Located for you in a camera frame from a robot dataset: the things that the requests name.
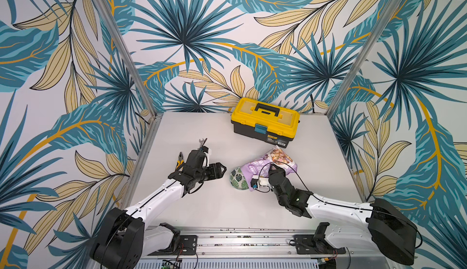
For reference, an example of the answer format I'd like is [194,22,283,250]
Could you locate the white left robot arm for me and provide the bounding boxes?
[90,147,227,269]

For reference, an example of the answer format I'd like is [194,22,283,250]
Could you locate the purple oats bag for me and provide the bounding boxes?
[240,146,297,191]

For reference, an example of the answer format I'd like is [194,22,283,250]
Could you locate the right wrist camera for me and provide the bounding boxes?
[250,175,271,190]

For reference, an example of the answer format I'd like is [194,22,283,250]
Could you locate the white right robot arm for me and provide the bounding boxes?
[268,164,420,265]

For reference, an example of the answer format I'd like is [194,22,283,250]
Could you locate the aluminium corner post left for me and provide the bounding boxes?
[79,0,158,118]

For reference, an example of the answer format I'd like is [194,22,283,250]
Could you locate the yellow and black toolbox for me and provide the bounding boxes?
[231,97,300,148]

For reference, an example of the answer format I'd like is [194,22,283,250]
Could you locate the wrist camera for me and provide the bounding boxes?
[250,175,271,190]
[201,146,212,166]

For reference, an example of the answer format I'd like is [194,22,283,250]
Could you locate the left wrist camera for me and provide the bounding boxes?
[201,146,212,166]

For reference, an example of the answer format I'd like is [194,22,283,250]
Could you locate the aluminium corner post right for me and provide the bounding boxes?
[326,0,401,119]

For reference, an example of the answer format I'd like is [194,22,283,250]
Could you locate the yellow handled pliers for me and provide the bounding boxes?
[176,152,184,170]

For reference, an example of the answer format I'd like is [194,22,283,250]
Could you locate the aluminium front rail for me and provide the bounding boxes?
[85,226,406,269]

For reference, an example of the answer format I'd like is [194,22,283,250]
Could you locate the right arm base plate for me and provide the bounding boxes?
[289,234,346,256]

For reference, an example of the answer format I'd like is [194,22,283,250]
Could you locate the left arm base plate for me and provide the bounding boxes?
[149,235,198,256]

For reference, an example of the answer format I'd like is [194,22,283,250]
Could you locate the aluminium corner post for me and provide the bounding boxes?
[326,0,401,119]
[79,0,158,118]

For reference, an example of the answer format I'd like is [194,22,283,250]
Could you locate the green leaf pattern bowl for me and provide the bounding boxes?
[229,167,249,191]

